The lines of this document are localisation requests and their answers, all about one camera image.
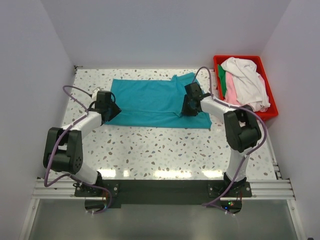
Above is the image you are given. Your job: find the teal t shirt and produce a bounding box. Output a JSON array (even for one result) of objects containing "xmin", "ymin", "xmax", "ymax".
[{"xmin": 106, "ymin": 72, "xmax": 212, "ymax": 129}]

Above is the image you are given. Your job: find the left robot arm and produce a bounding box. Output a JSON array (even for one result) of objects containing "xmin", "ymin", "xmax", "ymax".
[{"xmin": 43, "ymin": 90, "xmax": 121, "ymax": 197}]

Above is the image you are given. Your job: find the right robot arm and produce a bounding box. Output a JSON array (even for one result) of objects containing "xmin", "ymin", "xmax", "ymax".
[{"xmin": 181, "ymin": 82, "xmax": 262, "ymax": 197}]

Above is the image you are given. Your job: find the pink t shirt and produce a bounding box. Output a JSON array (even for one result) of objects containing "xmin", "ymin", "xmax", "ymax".
[{"xmin": 223, "ymin": 71, "xmax": 254, "ymax": 114}]

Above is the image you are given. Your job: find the green t shirt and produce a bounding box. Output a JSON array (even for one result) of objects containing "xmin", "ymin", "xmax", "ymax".
[{"xmin": 217, "ymin": 64, "xmax": 227, "ymax": 97}]

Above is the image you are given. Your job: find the white t shirt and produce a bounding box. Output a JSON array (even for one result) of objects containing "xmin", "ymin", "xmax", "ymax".
[{"xmin": 221, "ymin": 57, "xmax": 271, "ymax": 112}]

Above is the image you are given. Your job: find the red plastic bin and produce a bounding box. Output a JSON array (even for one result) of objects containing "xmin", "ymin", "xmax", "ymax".
[{"xmin": 213, "ymin": 55, "xmax": 279, "ymax": 122}]

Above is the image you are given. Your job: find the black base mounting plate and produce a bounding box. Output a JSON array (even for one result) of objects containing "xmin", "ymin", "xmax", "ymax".
[{"xmin": 73, "ymin": 179, "xmax": 253, "ymax": 213}]

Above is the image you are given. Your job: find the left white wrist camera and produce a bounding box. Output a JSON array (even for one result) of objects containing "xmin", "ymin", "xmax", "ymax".
[{"xmin": 91, "ymin": 87, "xmax": 103, "ymax": 101}]

